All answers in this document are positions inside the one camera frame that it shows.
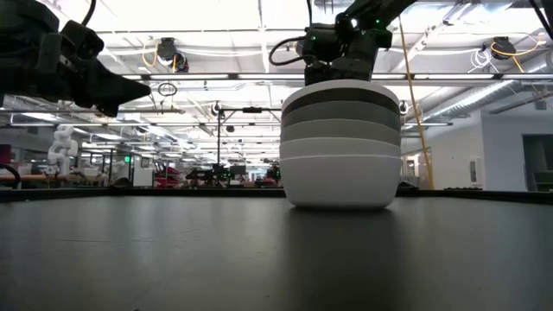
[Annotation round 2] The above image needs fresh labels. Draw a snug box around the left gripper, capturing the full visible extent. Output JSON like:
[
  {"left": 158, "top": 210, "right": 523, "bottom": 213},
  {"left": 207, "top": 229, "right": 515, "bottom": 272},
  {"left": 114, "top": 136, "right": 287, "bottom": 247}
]
[{"left": 0, "top": 28, "right": 152, "bottom": 118}]

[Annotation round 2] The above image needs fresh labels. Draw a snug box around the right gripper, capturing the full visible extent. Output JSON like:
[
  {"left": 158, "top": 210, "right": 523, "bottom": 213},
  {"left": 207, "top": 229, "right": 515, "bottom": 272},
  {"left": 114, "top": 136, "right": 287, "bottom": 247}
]
[{"left": 302, "top": 23, "right": 393, "bottom": 82}]

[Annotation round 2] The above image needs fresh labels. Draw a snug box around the black bowl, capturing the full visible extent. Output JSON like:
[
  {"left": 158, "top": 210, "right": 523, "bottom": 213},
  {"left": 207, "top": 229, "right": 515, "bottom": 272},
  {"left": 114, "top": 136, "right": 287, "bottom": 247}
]
[{"left": 283, "top": 87, "right": 402, "bottom": 117}]

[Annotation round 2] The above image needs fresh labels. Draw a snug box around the dark grey bowl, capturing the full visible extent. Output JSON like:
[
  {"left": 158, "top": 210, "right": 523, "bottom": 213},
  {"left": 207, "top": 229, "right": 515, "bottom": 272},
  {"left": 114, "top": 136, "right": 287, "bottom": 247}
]
[{"left": 281, "top": 100, "right": 402, "bottom": 130}]

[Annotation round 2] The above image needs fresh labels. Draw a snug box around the light grey bowl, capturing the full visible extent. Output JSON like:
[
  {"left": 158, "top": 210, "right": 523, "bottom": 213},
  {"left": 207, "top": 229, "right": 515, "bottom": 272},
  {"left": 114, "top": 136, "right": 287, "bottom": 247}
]
[{"left": 280, "top": 118, "right": 403, "bottom": 146}]

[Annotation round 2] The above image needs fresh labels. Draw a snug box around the white bowl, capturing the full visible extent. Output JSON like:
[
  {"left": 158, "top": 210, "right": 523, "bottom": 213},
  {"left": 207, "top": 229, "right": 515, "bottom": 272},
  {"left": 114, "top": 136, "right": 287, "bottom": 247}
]
[
  {"left": 279, "top": 153, "right": 403, "bottom": 211},
  {"left": 279, "top": 136, "right": 403, "bottom": 162}
]

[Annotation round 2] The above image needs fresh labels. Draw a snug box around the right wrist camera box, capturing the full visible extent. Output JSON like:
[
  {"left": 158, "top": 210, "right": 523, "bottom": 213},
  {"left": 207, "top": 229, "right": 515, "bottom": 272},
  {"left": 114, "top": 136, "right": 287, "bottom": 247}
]
[{"left": 303, "top": 63, "right": 334, "bottom": 86}]

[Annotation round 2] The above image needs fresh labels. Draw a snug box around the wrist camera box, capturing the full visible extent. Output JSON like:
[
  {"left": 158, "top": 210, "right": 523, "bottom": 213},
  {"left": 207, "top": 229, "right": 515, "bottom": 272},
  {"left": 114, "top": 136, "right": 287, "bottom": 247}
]
[
  {"left": 303, "top": 63, "right": 334, "bottom": 86},
  {"left": 59, "top": 19, "right": 105, "bottom": 62}
]

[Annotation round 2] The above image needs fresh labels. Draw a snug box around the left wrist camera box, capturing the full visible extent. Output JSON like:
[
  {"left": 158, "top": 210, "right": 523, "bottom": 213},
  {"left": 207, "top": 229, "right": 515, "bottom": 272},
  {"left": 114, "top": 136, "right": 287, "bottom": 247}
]
[{"left": 59, "top": 19, "right": 105, "bottom": 62}]

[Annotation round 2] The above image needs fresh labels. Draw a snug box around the ceiling cable reel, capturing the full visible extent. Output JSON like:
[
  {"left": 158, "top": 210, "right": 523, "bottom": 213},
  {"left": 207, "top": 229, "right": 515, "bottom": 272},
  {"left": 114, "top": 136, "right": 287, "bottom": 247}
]
[
  {"left": 154, "top": 37, "right": 191, "bottom": 74},
  {"left": 489, "top": 35, "right": 518, "bottom": 61}
]

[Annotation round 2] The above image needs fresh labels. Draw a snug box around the yellow cable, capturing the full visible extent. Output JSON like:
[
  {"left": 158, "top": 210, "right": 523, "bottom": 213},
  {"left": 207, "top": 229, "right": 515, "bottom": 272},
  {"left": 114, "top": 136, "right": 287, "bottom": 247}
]
[{"left": 396, "top": 16, "right": 435, "bottom": 192}]

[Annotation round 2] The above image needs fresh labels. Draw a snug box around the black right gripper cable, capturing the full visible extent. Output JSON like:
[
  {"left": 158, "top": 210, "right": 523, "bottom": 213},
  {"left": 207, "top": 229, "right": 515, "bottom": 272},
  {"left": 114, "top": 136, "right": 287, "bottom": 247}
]
[{"left": 268, "top": 35, "right": 308, "bottom": 67}]

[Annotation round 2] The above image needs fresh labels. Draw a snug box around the black background camera stand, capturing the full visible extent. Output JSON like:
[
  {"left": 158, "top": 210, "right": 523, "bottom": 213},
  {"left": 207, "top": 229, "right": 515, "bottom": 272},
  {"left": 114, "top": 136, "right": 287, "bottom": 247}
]
[{"left": 213, "top": 101, "right": 283, "bottom": 175}]

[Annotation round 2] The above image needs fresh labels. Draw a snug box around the black frame handle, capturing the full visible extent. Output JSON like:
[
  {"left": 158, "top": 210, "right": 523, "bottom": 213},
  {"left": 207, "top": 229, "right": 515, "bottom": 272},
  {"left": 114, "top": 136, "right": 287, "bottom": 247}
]
[{"left": 0, "top": 162, "right": 22, "bottom": 190}]

